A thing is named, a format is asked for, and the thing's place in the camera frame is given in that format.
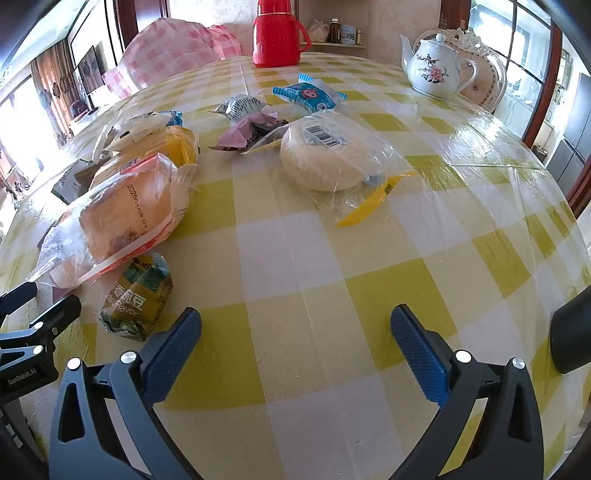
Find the red thermos jug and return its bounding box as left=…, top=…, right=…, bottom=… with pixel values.
left=252, top=0, right=313, bottom=68

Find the grey white snack packet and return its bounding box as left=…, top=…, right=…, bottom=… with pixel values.
left=208, top=93, right=278, bottom=123

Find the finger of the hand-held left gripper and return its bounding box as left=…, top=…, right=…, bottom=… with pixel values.
left=0, top=281, right=38, bottom=319
left=0, top=295, right=82, bottom=370

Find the white ornate chair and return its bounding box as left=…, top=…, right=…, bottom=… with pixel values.
left=413, top=28, right=508, bottom=112

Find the black television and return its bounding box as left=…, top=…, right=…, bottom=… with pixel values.
left=76, top=46, right=107, bottom=93

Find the blue cartoon snack packet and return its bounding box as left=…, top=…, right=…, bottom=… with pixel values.
left=271, top=73, right=348, bottom=112

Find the green snack packet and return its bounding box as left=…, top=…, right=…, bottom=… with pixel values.
left=99, top=251, right=175, bottom=342

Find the wall shelf with jars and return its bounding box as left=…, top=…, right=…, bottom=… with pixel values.
left=305, top=17, right=368, bottom=49

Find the yellow cake packet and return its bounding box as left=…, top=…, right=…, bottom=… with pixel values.
left=90, top=126, right=200, bottom=190

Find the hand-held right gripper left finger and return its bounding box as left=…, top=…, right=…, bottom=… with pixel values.
left=48, top=307, right=204, bottom=480

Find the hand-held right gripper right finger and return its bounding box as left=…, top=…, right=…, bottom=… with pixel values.
left=390, top=304, right=546, bottom=480

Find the bread loaf clear bag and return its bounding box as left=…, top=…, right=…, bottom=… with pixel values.
left=28, top=152, right=199, bottom=289

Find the black round object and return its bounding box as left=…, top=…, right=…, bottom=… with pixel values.
left=549, top=288, right=591, bottom=374

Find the white floral teapot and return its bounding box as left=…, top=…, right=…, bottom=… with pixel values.
left=399, top=28, right=477, bottom=101

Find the pink checked chair cover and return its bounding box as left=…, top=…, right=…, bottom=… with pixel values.
left=102, top=17, right=245, bottom=100

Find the brown curtain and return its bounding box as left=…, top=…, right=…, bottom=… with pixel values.
left=30, top=39, right=79, bottom=134

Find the yellow checked tablecloth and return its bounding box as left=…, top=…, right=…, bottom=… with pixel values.
left=0, top=52, right=587, bottom=480

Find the round cake clear bag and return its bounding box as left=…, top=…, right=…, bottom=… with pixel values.
left=242, top=110, right=416, bottom=228

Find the pink snack packet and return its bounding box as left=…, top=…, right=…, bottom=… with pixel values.
left=209, top=121, right=266, bottom=155

